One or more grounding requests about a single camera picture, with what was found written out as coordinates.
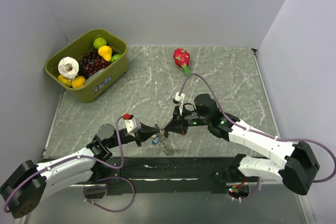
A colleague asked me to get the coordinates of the small green lime toy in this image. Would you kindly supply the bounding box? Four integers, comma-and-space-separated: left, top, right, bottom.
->
111, 54, 122, 62

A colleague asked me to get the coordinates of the white tape roll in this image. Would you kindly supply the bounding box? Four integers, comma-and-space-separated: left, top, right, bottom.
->
58, 57, 79, 81

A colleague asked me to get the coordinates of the olive green plastic bin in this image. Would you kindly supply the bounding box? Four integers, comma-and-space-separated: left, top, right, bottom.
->
45, 29, 128, 103

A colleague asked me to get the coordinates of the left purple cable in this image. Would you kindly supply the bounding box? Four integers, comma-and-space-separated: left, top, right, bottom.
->
3, 115, 136, 214

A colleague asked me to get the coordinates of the yellow lemon toy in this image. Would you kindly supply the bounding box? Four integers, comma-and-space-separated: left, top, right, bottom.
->
57, 74, 71, 88
71, 76, 86, 89

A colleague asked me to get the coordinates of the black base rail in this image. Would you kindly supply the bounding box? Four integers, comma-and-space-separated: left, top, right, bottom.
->
78, 157, 259, 196

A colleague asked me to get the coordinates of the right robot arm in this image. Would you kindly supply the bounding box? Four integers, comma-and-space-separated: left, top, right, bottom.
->
164, 93, 320, 195

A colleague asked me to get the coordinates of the green apple toy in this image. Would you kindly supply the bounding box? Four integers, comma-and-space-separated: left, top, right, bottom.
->
93, 37, 107, 49

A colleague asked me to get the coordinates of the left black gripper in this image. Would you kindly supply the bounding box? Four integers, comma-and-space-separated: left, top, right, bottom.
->
107, 121, 160, 148

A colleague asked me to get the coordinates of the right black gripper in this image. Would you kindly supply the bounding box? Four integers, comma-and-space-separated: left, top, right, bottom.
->
164, 104, 210, 135

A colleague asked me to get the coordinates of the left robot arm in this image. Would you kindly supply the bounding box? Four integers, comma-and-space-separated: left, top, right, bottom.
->
1, 121, 160, 219

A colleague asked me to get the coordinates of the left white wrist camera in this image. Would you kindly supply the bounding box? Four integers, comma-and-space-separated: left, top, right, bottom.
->
123, 113, 141, 134

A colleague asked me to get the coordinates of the purple grapes toy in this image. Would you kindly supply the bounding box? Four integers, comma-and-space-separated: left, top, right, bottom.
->
79, 49, 111, 79

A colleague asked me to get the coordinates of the red dragon fruit toy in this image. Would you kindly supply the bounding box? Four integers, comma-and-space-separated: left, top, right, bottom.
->
173, 48, 191, 76

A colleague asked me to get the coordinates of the purple cable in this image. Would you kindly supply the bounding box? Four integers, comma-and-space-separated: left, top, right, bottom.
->
181, 73, 336, 204
3, 115, 136, 214

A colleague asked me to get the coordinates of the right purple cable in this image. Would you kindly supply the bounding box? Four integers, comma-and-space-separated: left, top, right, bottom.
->
181, 73, 336, 204

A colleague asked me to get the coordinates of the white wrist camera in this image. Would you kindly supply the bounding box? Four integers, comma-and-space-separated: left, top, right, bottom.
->
123, 113, 141, 134
172, 92, 185, 115

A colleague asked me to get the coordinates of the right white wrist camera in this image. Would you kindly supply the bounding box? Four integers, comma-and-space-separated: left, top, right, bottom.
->
172, 92, 185, 115

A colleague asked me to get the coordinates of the metal key organizer disc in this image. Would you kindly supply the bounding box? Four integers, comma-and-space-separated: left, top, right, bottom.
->
152, 120, 170, 156

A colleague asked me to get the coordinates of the yellow pear toy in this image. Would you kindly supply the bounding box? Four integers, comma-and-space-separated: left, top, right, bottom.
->
98, 46, 113, 62

